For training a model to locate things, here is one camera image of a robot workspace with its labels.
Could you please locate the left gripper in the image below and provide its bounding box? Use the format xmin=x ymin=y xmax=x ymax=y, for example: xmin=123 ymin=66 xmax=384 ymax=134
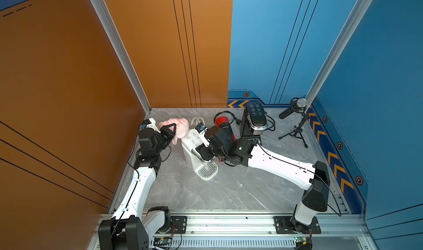
xmin=153 ymin=123 xmax=175 ymax=157

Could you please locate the pink striped towel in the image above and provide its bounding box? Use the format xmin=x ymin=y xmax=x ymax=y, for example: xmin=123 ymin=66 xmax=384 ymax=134
xmin=159 ymin=118 xmax=189 ymax=145

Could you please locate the red Nespresso coffee machine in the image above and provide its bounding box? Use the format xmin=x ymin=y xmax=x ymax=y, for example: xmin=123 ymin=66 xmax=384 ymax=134
xmin=214 ymin=116 xmax=236 ymax=141

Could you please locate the white coffee machine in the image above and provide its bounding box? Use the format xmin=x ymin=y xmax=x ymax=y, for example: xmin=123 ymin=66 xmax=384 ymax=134
xmin=181 ymin=129 xmax=218 ymax=181

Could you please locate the black coffee machine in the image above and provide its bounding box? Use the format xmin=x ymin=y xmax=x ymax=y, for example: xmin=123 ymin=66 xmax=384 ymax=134
xmin=240 ymin=101 xmax=268 ymax=143

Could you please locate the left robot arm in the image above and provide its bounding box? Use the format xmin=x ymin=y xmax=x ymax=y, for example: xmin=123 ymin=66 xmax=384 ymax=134
xmin=98 ymin=118 xmax=176 ymax=250

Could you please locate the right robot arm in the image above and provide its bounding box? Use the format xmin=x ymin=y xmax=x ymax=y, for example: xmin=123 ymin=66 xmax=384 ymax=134
xmin=194 ymin=123 xmax=332 ymax=234

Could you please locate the black microphone on tripod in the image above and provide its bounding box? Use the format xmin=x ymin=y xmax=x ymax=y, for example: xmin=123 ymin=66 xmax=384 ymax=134
xmin=278 ymin=97 xmax=311 ymax=148

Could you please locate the left green circuit board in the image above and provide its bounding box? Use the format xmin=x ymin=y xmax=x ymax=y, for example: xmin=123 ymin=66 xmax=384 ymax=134
xmin=152 ymin=237 xmax=173 ymax=250

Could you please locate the green circuit board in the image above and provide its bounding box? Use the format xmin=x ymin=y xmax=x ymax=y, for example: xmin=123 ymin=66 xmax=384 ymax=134
xmin=152 ymin=237 xmax=173 ymax=250
xmin=294 ymin=237 xmax=313 ymax=250

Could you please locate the right green circuit board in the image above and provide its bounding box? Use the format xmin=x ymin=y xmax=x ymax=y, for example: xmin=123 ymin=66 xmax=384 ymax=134
xmin=294 ymin=237 xmax=313 ymax=250

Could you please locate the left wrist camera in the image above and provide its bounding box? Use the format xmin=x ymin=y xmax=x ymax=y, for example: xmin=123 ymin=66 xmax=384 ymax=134
xmin=138 ymin=118 xmax=160 ymax=133

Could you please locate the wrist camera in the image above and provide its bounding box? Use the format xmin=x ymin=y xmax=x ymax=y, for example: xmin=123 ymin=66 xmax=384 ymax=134
xmin=195 ymin=123 xmax=210 ymax=147
xmin=138 ymin=118 xmax=160 ymax=133

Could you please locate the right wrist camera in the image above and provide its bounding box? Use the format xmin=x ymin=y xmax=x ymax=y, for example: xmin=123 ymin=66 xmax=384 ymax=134
xmin=195 ymin=123 xmax=210 ymax=147

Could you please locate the red machine black power cable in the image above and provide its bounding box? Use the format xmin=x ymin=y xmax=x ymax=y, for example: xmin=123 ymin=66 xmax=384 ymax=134
xmin=213 ymin=110 xmax=243 ymax=127

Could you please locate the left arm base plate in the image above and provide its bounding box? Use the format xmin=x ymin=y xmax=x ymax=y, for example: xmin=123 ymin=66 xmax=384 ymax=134
xmin=142 ymin=215 xmax=187 ymax=236

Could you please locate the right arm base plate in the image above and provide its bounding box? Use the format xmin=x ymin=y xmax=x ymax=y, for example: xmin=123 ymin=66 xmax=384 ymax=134
xmin=273 ymin=216 xmax=322 ymax=235

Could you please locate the aluminium front rail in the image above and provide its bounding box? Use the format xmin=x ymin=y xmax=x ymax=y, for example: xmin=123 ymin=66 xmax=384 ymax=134
xmin=151 ymin=210 xmax=377 ymax=250

